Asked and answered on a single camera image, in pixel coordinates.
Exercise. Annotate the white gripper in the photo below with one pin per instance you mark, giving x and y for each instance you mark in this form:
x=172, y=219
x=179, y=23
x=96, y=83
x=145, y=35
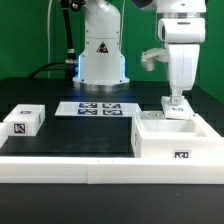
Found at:
x=182, y=39

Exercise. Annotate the white cabinet door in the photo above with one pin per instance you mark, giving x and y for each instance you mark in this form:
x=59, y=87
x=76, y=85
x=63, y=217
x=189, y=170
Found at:
x=181, y=111
x=152, y=115

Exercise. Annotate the white cabinet body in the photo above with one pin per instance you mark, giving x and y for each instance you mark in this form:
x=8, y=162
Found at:
x=191, y=138

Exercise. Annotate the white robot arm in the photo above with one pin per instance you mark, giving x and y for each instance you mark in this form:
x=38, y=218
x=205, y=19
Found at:
x=101, y=63

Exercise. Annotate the white cabinet top block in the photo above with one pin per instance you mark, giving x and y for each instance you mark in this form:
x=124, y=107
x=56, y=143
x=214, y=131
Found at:
x=25, y=120

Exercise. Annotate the white marker base sheet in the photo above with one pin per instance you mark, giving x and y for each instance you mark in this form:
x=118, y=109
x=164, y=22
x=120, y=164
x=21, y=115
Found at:
x=96, y=109

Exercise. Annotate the white U-shaped fence frame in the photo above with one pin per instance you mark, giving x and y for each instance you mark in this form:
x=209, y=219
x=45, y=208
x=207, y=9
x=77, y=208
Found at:
x=196, y=166

